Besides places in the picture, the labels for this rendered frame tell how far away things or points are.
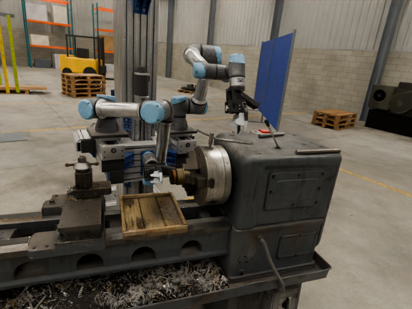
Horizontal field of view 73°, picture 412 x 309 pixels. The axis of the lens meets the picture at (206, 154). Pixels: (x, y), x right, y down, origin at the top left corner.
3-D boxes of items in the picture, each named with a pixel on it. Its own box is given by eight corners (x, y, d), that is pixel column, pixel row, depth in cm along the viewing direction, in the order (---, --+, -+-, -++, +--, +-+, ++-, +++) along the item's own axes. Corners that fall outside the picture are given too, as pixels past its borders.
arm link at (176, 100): (168, 112, 207) (169, 94, 203) (186, 113, 211) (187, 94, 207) (171, 115, 197) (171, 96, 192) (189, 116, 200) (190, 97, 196)
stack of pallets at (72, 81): (95, 93, 1073) (94, 73, 1049) (106, 96, 1020) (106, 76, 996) (61, 94, 982) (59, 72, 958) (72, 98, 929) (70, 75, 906)
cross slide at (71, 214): (102, 188, 157) (101, 181, 155) (100, 233, 119) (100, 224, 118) (68, 190, 151) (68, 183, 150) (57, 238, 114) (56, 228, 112)
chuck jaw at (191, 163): (201, 171, 151) (198, 150, 155) (203, 168, 147) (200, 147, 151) (181, 171, 148) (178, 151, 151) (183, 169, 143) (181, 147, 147)
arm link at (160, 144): (163, 95, 169) (154, 168, 186) (154, 97, 159) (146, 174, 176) (181, 99, 166) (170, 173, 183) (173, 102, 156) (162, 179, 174)
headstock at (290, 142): (284, 183, 202) (294, 130, 189) (331, 219, 160) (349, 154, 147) (206, 189, 182) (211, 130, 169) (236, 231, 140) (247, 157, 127)
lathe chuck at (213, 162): (202, 184, 170) (208, 136, 157) (220, 216, 143) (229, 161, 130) (187, 185, 167) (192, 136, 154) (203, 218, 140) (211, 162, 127)
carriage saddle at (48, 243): (105, 197, 160) (105, 187, 158) (106, 249, 119) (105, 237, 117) (46, 202, 150) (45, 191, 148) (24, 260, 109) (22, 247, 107)
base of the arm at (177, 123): (164, 125, 209) (164, 112, 206) (182, 124, 217) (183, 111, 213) (171, 130, 197) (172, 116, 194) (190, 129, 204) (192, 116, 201)
